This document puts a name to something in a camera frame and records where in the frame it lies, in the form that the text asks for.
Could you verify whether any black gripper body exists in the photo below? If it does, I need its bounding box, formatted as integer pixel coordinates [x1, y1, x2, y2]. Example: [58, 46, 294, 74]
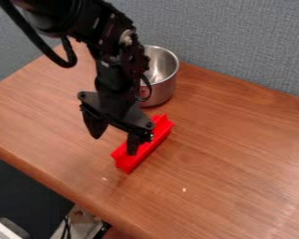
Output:
[77, 67, 155, 131]

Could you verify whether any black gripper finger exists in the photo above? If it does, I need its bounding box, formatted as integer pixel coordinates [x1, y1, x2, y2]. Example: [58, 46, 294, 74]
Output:
[80, 105, 108, 139]
[127, 130, 153, 156]

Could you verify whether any red plastic block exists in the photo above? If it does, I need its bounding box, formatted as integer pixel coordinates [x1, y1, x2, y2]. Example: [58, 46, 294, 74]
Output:
[111, 114, 175, 174]

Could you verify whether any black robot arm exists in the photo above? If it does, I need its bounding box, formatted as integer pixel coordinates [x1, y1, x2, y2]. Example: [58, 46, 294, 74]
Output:
[0, 0, 155, 155]

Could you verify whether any stainless steel pot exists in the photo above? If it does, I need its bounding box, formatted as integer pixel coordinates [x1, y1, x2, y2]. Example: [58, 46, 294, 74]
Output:
[140, 45, 179, 107]

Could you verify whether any white object at corner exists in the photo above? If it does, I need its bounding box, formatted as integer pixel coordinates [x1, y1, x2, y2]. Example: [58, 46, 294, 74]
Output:
[0, 215, 22, 239]

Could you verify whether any grey table leg frame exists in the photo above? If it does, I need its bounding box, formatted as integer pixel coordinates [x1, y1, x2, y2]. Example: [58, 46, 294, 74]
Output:
[49, 205, 111, 239]

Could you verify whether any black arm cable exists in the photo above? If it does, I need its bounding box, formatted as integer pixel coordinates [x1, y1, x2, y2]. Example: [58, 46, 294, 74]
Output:
[0, 0, 80, 69]

